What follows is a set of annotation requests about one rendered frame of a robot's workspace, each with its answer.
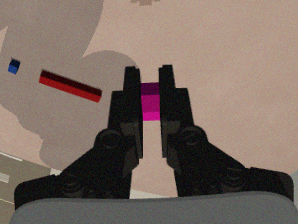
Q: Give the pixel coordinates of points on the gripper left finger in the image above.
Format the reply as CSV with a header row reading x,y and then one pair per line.
x,y
98,173

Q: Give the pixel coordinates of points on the magenta rod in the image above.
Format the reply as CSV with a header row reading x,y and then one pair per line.
x,y
150,101

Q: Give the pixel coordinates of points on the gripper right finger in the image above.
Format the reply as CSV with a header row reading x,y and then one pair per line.
x,y
204,168

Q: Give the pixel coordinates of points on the red rod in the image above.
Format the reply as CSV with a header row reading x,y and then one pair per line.
x,y
70,86

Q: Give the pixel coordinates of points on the small blue block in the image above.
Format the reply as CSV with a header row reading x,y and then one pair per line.
x,y
14,66

